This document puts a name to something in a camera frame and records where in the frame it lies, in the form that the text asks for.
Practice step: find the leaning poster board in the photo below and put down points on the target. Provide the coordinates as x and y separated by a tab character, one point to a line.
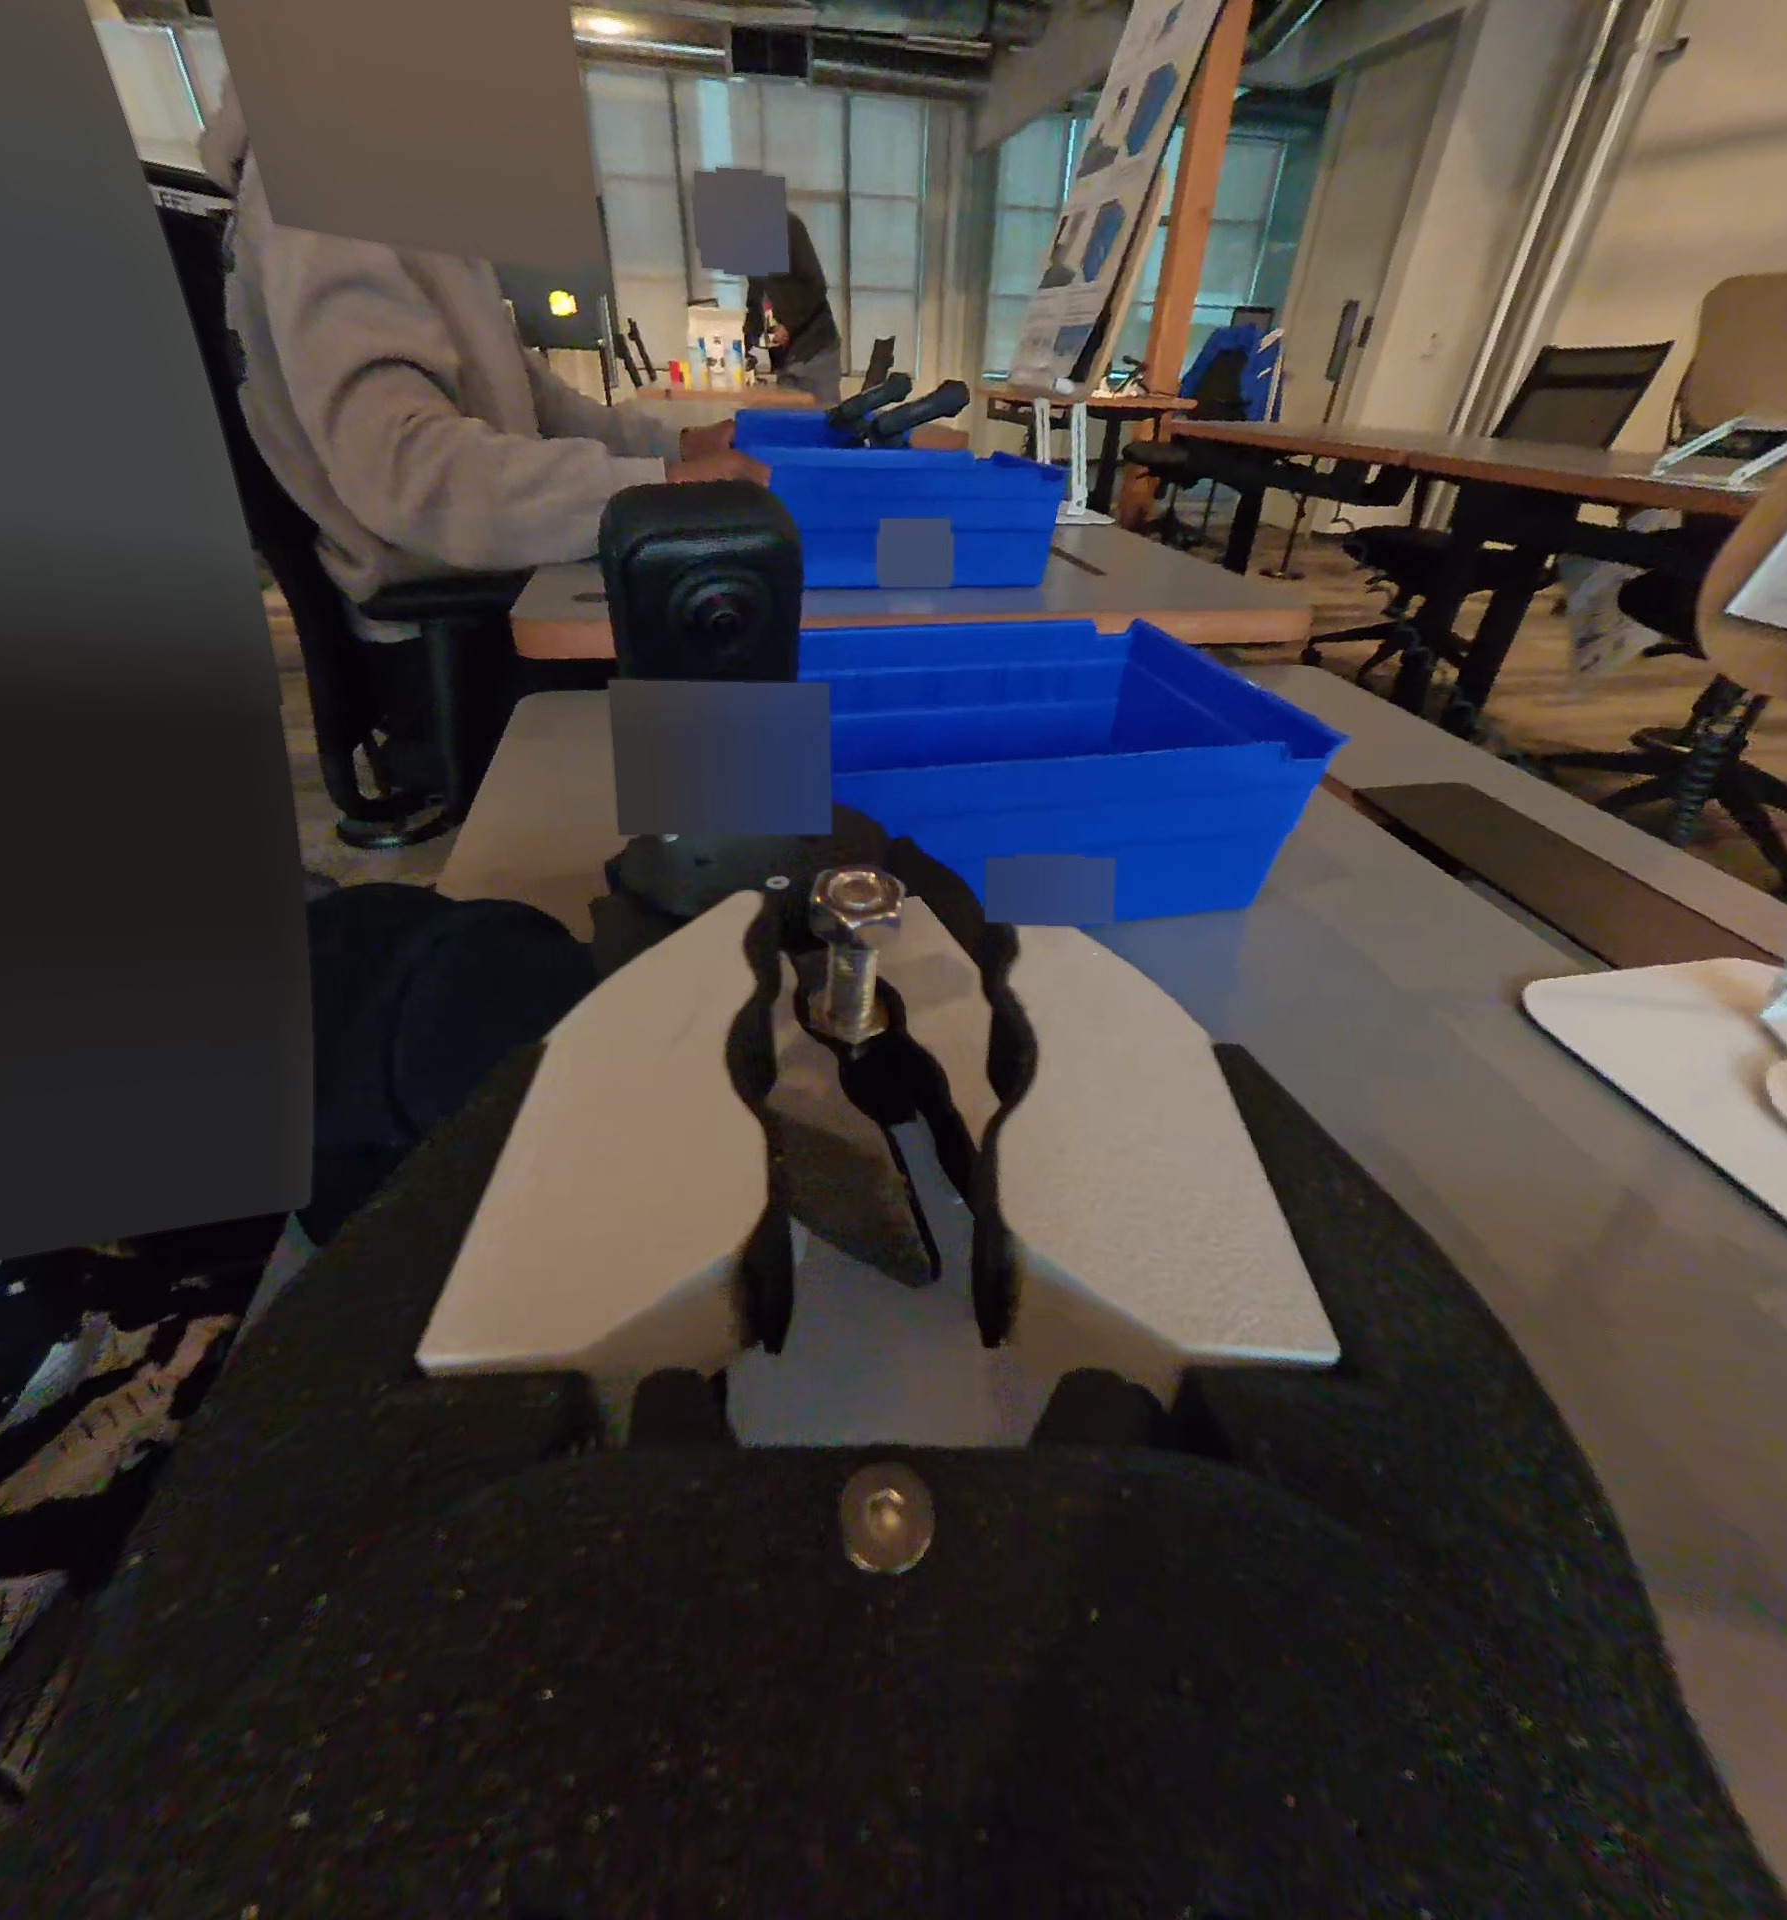
1119	180

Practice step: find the blue jacket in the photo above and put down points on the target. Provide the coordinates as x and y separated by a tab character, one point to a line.
1231	366

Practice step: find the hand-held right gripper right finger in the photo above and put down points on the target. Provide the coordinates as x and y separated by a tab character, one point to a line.
1164	1185

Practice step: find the tan board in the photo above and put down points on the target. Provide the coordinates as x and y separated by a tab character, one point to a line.
1776	343

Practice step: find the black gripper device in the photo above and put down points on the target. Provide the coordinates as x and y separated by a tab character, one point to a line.
930	405
863	402

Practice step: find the white desk stand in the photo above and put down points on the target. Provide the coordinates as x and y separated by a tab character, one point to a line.
1086	513
1658	1035

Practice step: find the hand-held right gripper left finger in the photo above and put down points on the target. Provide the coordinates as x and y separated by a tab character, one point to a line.
594	1185

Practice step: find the dark screen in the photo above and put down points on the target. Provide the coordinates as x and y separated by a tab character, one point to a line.
594	323

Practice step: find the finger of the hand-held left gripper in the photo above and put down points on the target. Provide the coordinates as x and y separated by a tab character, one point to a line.
945	990
804	1005

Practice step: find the wooden desk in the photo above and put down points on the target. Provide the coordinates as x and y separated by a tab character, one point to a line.
1434	447

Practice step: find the blue divided plastic bin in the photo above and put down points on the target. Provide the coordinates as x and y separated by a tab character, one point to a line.
1132	808

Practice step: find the wooden post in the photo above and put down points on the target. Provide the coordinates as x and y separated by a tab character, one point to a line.
1200	195

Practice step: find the person's left forearm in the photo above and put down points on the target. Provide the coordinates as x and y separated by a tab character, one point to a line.
442	1018

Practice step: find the steel hex nut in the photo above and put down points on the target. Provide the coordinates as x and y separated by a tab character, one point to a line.
855	904

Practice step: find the black office chair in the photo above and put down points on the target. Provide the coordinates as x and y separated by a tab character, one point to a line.
1434	548
1584	388
442	599

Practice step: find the steel hex bolt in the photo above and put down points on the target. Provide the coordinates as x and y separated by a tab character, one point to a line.
849	976

